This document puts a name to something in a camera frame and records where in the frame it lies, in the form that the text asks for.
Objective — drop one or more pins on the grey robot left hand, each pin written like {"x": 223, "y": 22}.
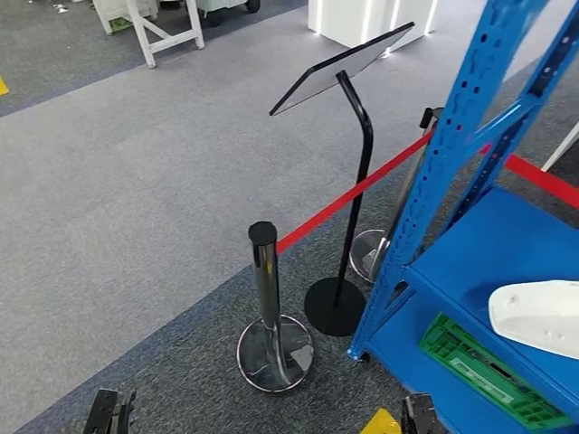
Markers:
{"x": 109, "y": 413}

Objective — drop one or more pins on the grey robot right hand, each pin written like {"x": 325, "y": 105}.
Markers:
{"x": 418, "y": 416}

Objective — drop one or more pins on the blue metal shelf rack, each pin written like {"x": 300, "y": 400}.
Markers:
{"x": 475, "y": 251}

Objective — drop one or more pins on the white mirror cover part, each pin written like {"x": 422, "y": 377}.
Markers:
{"x": 538, "y": 317}

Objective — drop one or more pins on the yellow floor tape square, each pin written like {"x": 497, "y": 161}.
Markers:
{"x": 382, "y": 422}

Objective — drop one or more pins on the green plastic crate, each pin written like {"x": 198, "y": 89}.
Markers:
{"x": 479, "y": 371}

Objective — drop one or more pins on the red barrier belt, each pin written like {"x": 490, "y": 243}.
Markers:
{"x": 343, "y": 198}

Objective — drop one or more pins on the white lit plinth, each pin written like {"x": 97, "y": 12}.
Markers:
{"x": 352, "y": 18}

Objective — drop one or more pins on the white wheeled cart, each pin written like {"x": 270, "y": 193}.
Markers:
{"x": 221, "y": 6}

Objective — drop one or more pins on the chrome stanchion post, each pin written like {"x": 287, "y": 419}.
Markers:
{"x": 368, "y": 254}
{"x": 269, "y": 281}

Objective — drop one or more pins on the white table frame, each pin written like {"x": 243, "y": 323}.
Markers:
{"x": 145, "y": 36}

